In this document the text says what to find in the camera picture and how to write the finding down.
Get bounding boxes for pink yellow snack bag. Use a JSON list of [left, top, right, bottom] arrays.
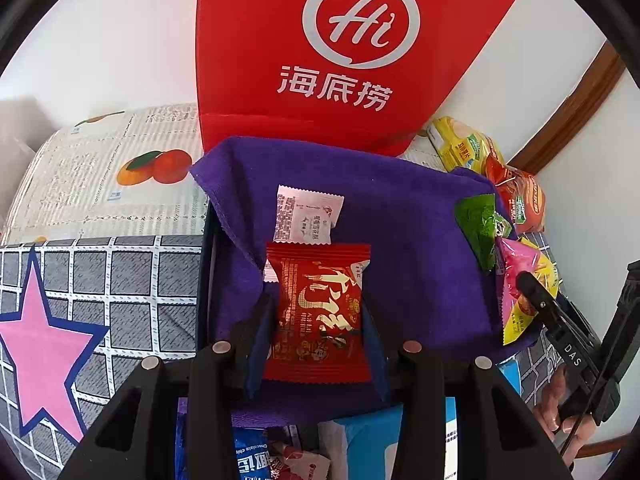
[[496, 237, 560, 346]]

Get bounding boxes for blue snack packet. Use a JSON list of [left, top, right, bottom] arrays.
[[233, 428, 271, 480]]

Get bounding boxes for green triangular snack bag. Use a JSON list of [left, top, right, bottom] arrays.
[[454, 194, 512, 272]]

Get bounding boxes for pale pink snack packet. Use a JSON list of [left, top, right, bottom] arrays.
[[262, 184, 345, 283]]

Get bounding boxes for person's right hand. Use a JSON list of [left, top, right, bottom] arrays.
[[532, 366, 599, 453]]

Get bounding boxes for orange chips bag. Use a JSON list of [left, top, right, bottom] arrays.
[[485, 154, 546, 235]]

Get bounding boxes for blue tissue pack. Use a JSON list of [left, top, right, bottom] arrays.
[[318, 358, 522, 480]]

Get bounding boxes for white red snack packet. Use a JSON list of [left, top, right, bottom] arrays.
[[270, 442, 331, 480]]

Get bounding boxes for pink star sticker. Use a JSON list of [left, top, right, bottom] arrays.
[[1, 250, 108, 444]]

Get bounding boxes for yellow chips bag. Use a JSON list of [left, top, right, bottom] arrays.
[[426, 116, 503, 174]]

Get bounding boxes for red Haidilao paper bag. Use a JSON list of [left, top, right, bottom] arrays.
[[195, 0, 515, 155]]

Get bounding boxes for brown wooden door frame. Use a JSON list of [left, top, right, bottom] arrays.
[[510, 41, 626, 174]]

